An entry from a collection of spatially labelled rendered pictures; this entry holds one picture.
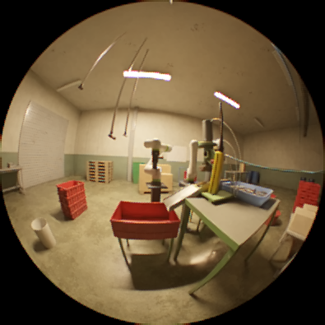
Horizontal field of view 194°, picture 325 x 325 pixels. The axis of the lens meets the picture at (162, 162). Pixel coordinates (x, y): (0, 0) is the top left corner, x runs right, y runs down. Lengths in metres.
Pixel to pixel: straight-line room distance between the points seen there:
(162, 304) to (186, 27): 4.23
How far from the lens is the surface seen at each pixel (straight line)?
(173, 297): 1.30
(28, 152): 5.01
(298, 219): 1.68
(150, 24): 3.00
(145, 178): 3.26
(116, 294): 1.32
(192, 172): 1.30
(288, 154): 8.95
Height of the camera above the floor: 1.27
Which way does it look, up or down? 2 degrees down
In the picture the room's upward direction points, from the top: 4 degrees clockwise
